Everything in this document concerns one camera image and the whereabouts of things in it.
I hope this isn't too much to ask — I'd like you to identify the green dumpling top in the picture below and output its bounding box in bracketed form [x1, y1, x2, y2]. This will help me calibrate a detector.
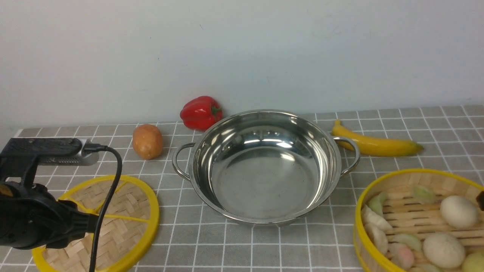
[411, 184, 437, 204]

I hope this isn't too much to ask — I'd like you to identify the beige steamed bun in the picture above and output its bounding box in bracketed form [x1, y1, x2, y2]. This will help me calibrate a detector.
[422, 232, 466, 270]

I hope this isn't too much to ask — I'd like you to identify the white dumpling lower left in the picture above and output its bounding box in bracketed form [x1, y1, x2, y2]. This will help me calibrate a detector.
[364, 224, 389, 255]

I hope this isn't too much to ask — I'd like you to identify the yellow-green steamed bun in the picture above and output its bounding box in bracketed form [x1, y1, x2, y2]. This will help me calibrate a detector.
[461, 252, 484, 272]

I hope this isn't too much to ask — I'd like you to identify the brown potato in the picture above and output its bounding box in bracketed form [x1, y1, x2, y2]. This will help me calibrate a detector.
[132, 124, 164, 161]

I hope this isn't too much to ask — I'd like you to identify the white steamed bun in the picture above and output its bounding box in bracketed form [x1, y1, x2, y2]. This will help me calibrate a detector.
[440, 196, 479, 229]

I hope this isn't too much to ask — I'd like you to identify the yellow banana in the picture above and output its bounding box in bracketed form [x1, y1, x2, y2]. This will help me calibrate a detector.
[332, 119, 425, 157]

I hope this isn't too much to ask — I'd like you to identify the yellow bamboo steamer lid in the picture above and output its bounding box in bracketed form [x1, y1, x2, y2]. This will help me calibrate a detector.
[32, 175, 160, 272]

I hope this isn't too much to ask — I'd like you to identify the red bell pepper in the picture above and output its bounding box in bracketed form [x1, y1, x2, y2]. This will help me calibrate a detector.
[180, 95, 223, 131]

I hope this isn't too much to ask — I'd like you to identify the green dumpling upper left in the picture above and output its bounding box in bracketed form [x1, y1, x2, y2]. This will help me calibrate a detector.
[367, 192, 387, 217]

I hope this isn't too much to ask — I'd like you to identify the pink dumpling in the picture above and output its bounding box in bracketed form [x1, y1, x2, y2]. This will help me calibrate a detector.
[389, 243, 415, 270]

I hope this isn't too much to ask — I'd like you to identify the white dumpling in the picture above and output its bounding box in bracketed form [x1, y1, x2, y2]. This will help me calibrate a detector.
[361, 205, 394, 231]
[364, 224, 389, 255]

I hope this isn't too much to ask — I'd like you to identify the green dumpling centre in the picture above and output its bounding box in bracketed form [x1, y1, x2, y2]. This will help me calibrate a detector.
[392, 233, 422, 252]

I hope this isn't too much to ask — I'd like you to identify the stainless steel pot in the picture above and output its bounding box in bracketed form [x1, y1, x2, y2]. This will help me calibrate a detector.
[172, 110, 361, 227]

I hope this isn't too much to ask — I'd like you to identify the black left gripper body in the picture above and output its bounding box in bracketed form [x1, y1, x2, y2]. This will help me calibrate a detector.
[0, 182, 99, 250]

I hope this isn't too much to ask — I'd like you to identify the yellow bamboo steamer basket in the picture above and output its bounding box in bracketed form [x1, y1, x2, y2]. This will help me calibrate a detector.
[353, 169, 484, 272]

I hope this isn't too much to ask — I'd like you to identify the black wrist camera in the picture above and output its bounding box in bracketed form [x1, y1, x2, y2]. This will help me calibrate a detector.
[1, 138, 99, 184]

